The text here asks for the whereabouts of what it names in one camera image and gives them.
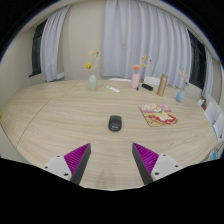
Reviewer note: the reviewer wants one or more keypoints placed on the green vase with dried flowers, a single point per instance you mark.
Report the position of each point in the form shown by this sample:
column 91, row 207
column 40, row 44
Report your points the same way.
column 93, row 83

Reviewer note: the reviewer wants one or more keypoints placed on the blue marker pen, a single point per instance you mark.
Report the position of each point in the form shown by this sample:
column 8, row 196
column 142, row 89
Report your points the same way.
column 137, row 88

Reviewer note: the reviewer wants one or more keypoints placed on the white remote control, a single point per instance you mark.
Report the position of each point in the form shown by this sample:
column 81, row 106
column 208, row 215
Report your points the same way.
column 112, row 89

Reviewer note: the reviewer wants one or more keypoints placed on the black computer mouse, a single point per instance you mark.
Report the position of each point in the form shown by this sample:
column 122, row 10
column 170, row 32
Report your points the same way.
column 115, row 123

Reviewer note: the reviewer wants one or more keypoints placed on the tan insulated bottle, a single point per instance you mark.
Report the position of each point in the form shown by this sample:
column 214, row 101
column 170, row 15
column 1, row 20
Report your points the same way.
column 162, row 85

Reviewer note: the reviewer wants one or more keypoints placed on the pink vase with dried flowers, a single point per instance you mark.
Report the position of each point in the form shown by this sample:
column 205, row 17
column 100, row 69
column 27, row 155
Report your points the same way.
column 135, row 81

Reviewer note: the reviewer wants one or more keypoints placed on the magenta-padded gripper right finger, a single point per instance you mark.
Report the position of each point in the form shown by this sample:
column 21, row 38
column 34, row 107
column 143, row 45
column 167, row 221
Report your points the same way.
column 147, row 159

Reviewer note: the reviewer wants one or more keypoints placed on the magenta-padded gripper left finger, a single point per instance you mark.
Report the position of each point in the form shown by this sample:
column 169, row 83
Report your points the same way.
column 76, row 159

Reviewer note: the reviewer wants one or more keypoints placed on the blue vase with dried flowers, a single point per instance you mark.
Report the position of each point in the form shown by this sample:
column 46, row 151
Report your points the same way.
column 180, row 96

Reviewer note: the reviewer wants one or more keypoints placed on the dark framed window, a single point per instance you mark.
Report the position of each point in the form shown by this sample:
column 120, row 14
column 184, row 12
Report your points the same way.
column 196, row 60
column 36, row 50

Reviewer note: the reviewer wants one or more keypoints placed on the narrow white curtain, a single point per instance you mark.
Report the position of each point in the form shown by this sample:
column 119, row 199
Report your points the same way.
column 51, row 50
column 208, row 76

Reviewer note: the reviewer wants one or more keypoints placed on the wide white curtain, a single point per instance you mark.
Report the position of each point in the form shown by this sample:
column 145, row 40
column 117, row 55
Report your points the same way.
column 143, row 36

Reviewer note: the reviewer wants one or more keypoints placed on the small black box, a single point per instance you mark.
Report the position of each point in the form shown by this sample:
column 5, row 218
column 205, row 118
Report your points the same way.
column 147, row 87

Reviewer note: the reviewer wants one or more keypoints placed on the row of white blue chairs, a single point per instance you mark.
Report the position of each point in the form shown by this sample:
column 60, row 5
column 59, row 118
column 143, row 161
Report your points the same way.
column 212, row 113

